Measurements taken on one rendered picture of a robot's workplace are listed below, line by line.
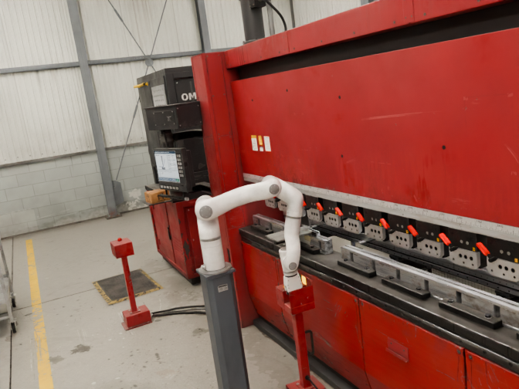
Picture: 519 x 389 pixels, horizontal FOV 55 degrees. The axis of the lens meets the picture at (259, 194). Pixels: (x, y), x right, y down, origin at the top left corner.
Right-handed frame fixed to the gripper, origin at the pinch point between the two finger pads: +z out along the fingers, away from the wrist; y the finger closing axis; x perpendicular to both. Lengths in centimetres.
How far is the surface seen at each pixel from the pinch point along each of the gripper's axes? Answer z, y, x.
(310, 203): -44, -35, -28
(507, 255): -42, -46, 115
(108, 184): 7, 33, -707
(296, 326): 19.6, 2.4, -2.4
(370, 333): 17.6, -23.9, 37.0
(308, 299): 1.4, -5.7, 4.8
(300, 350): 35.0, 3.6, -2.4
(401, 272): -17, -40, 51
